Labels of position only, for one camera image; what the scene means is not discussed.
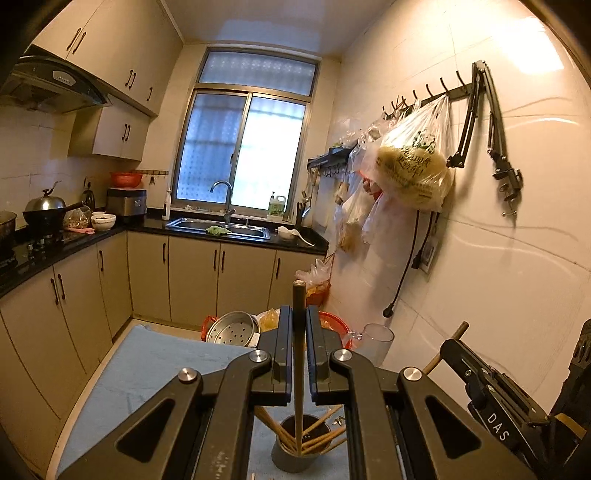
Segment wooden chopstick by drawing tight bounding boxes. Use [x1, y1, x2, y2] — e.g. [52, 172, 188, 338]
[254, 406, 297, 452]
[301, 436, 348, 457]
[293, 280, 307, 456]
[303, 405, 342, 436]
[423, 321, 470, 375]
[301, 426, 346, 454]

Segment kitchen window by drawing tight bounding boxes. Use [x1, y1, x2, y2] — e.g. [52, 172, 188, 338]
[172, 48, 318, 220]

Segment small keys on cloth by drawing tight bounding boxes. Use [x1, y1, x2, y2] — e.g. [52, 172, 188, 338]
[332, 415, 346, 427]

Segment black utensil holder cup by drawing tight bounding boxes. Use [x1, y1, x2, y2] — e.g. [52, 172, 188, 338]
[271, 414, 331, 474]

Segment clear glass mug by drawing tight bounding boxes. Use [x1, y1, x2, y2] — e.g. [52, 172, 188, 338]
[346, 323, 394, 367]

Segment blue table cloth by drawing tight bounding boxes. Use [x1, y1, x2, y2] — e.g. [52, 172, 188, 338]
[55, 324, 352, 480]

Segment steel steamer pot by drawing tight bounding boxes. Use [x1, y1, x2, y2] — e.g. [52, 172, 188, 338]
[205, 311, 260, 348]

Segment yellow plastic bag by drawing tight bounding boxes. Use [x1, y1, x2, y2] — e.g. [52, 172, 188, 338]
[256, 308, 280, 333]

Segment red plastic basin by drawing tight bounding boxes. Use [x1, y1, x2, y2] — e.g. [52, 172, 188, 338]
[318, 311, 353, 349]

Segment white plastic bag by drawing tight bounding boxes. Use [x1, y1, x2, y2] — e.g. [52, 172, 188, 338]
[335, 172, 383, 254]

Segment chrome sink faucet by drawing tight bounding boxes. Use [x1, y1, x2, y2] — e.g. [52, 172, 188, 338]
[211, 180, 235, 224]

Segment green detergent bottle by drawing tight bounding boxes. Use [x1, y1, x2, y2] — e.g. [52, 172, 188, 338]
[266, 192, 287, 219]

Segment white bowl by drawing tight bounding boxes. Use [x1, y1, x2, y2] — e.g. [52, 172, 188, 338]
[91, 212, 117, 231]

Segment silver toaster appliance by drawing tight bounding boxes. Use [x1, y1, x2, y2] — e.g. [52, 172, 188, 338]
[106, 187, 147, 217]

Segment red bowl on appliance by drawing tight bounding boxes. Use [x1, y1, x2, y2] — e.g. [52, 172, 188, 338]
[110, 171, 142, 188]

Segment black wok with lid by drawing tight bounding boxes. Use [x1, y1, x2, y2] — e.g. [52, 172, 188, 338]
[23, 180, 83, 231]

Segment plastic bag with noodles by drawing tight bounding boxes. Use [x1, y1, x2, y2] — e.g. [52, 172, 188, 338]
[361, 96, 455, 212]

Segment black range hood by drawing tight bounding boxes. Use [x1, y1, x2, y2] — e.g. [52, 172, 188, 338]
[1, 55, 107, 114]

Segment black power cable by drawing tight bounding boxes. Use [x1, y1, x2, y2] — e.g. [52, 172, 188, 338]
[382, 209, 440, 319]

